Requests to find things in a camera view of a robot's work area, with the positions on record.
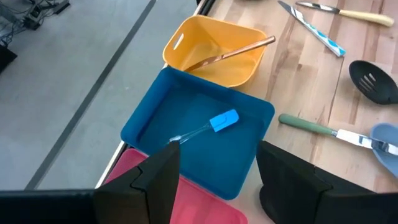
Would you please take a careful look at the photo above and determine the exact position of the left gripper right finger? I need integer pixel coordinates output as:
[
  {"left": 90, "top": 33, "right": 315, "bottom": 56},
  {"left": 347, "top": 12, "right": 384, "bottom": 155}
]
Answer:
[{"left": 256, "top": 140, "right": 377, "bottom": 224}]

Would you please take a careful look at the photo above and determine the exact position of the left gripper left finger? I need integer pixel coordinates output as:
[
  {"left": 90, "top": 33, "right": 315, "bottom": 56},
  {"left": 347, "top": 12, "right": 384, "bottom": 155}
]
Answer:
[{"left": 93, "top": 141, "right": 182, "bottom": 224}]

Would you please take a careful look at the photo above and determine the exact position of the knife with green handle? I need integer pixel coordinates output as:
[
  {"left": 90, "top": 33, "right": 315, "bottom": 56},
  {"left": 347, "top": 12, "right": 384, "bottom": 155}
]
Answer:
[{"left": 278, "top": 113, "right": 398, "bottom": 156}]

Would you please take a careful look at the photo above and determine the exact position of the blue spatula clear handle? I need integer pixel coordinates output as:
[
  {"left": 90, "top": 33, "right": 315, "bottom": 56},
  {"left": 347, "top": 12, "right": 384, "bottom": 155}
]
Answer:
[{"left": 169, "top": 108, "right": 240, "bottom": 145}]

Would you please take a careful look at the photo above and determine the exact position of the black slotted spoon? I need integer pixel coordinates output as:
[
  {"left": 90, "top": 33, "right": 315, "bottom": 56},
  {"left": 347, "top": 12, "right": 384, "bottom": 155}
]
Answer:
[{"left": 348, "top": 60, "right": 398, "bottom": 106}]

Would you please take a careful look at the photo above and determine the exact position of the copper utensil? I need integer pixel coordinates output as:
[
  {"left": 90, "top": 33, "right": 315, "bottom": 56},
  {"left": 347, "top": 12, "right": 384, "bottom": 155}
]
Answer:
[{"left": 185, "top": 35, "right": 277, "bottom": 72}]

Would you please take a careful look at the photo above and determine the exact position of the knife with blue pattern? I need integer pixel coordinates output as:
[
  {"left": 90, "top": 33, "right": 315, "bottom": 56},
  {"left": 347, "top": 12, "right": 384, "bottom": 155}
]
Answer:
[{"left": 277, "top": 0, "right": 347, "bottom": 58}]

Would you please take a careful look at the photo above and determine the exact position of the knife with cream handle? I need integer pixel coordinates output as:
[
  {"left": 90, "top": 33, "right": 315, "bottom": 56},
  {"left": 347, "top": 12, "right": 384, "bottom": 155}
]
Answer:
[{"left": 295, "top": 1, "right": 395, "bottom": 28}]

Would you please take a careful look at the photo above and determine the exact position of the pink plastic bin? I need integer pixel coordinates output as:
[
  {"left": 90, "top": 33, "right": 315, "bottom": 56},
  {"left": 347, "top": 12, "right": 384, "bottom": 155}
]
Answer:
[{"left": 104, "top": 147, "right": 249, "bottom": 224}]

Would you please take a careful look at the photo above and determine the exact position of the blue plastic bin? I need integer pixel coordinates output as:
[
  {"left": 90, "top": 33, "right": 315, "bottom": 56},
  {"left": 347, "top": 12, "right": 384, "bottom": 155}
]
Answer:
[{"left": 120, "top": 66, "right": 276, "bottom": 201}]

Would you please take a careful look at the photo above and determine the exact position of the yellow plastic bin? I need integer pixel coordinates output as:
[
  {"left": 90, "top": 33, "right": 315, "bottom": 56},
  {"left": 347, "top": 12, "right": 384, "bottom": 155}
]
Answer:
[{"left": 162, "top": 14, "right": 268, "bottom": 89}]

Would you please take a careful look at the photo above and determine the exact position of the black table edge rail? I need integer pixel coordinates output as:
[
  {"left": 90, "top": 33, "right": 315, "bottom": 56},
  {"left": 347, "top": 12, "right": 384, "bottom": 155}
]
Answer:
[{"left": 195, "top": 0, "right": 217, "bottom": 16}]

